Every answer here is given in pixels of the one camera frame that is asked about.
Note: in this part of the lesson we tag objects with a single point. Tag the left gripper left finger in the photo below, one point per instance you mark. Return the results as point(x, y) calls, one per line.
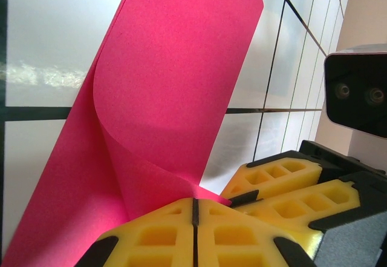
point(157, 236)

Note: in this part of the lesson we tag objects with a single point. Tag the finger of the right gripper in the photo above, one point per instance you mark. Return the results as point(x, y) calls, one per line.
point(281, 173)
point(317, 203)

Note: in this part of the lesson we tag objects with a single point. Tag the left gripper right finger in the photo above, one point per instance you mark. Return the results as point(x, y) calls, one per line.
point(236, 239)

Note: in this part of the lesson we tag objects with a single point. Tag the pink paper sheet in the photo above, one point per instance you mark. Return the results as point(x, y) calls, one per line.
point(166, 82)

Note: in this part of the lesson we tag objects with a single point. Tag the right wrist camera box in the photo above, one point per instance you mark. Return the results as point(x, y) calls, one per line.
point(356, 97)

